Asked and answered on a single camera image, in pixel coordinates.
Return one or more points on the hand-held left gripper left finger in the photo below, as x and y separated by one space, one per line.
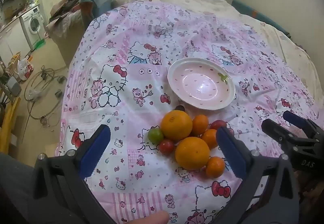
95 153

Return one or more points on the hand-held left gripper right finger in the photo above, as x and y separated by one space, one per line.
232 153

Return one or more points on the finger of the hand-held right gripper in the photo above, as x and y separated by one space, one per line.
295 118
274 130

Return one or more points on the small tangerine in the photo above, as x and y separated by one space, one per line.
215 167
200 124
209 139

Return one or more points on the large orange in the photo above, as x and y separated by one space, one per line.
176 124
192 153

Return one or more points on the dark plum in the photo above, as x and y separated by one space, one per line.
180 108

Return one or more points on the pink dotted plate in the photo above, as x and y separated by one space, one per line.
200 84

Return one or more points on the red tomato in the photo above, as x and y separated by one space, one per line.
216 124
166 147

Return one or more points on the person's bare foot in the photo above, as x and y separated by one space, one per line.
149 219
312 188

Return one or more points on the green tomato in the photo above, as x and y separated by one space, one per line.
155 135

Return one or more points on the pink cartoon printed blanket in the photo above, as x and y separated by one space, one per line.
126 92

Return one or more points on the grey box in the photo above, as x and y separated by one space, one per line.
14 86

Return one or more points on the teal mat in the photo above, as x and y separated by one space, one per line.
260 16

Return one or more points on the white red plastic bag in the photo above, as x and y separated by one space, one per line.
24 68

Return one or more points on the green dustpan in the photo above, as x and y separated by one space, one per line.
38 44

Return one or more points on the white washing machine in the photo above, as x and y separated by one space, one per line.
33 25

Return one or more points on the kitchen cabinet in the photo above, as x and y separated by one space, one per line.
12 36

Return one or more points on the pile of clothes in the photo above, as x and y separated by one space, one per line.
68 11

